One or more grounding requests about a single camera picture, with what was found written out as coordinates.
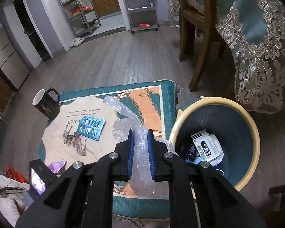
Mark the wooden kitchen cabinet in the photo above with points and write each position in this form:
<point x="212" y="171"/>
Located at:
<point x="106" y="4"/>

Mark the clear plastic bag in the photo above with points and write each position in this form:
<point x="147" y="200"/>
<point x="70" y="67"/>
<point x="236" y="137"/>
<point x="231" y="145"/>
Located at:
<point x="140" y="163"/>

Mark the metal kitchen rack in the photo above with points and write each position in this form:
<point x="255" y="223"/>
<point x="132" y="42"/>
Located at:
<point x="90" y="28"/>

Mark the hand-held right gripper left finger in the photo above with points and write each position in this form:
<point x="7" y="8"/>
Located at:
<point x="131" y="152"/>

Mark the grey white cloth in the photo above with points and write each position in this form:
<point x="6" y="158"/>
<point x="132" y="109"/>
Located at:
<point x="4" y="190"/>

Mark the purple wrapper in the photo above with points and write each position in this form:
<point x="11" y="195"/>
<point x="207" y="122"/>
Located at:
<point x="192" y="150"/>
<point x="57" y="166"/>

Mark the dark wooden chair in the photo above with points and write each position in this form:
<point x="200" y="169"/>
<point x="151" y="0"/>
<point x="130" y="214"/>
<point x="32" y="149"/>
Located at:
<point x="282" y="190"/>

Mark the wooden dining chair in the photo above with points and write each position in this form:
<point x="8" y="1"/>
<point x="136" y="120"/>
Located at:
<point x="199" y="52"/>

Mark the red snack packet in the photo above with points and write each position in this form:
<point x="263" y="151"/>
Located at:
<point x="14" y="173"/>

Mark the teal printed mat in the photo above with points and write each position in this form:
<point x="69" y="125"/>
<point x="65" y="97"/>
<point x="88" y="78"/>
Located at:
<point x="85" y="104"/>

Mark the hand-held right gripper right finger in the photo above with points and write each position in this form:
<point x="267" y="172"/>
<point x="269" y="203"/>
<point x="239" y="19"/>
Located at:
<point x="150" y="152"/>

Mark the yellow rimmed trash bin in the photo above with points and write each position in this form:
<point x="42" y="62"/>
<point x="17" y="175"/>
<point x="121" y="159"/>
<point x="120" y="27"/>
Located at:
<point x="230" y="123"/>

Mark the white door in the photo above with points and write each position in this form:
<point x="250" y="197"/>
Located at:
<point x="21" y="33"/>

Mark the white medicine box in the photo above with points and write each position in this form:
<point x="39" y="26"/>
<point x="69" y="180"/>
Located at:
<point x="207" y="146"/>

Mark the grey shelf cart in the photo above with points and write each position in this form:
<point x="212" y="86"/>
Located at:
<point x="142" y="10"/>

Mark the red packet on cart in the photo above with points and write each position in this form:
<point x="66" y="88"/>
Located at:
<point x="143" y="25"/>

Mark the white slipper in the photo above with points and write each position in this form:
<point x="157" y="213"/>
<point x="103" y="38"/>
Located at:
<point x="73" y="43"/>
<point x="79" y="41"/>

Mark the white refrigerator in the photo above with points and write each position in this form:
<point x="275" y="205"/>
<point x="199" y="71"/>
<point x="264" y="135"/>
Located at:
<point x="7" y="52"/>

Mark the black frying pan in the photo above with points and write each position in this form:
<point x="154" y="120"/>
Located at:
<point x="92" y="23"/>

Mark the blue blister pack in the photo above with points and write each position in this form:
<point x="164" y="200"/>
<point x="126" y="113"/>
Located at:
<point x="90" y="128"/>

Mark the black mug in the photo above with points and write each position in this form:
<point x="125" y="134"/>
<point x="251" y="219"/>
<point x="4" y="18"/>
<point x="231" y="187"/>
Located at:
<point x="48" y="106"/>

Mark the embroidered teal tablecloth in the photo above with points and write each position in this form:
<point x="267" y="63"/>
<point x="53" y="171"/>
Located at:
<point x="251" y="28"/>

